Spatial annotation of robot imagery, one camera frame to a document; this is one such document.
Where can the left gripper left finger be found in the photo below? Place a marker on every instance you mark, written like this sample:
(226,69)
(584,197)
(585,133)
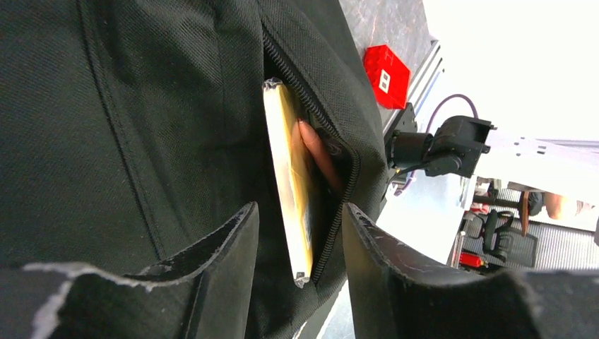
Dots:
(201,292)

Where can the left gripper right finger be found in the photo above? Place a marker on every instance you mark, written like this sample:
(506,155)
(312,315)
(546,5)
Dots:
(397,292)

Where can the small orange spiral notebook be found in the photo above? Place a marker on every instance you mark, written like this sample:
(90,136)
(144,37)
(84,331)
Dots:
(294,176)

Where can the black student backpack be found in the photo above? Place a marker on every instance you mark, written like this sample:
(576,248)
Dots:
(131,129)

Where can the clear round glitter jar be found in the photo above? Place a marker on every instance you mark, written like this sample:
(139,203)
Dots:
(335,148)

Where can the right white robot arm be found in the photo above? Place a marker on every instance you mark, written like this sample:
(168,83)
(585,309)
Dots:
(469,147)

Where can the red window toy brick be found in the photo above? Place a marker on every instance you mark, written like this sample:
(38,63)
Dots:
(388,76)

